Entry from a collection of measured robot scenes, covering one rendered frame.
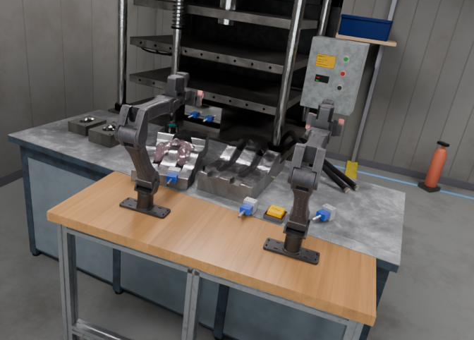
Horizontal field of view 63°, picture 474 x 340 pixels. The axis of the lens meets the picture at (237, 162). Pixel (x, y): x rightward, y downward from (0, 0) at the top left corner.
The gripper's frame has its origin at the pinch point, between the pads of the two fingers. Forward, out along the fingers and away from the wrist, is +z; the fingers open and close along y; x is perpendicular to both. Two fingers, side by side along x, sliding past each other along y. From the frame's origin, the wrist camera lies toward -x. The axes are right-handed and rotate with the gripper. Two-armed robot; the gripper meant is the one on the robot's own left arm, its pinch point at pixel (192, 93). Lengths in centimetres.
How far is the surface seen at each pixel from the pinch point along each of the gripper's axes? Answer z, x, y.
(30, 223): -3, 97, 95
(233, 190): -13.0, 35.0, -28.7
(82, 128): 14, 36, 71
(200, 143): 21.9, 31.0, 2.5
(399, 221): 8, 40, -100
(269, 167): 10.1, 30.2, -38.4
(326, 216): -11, 37, -69
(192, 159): 1.1, 32.0, -2.6
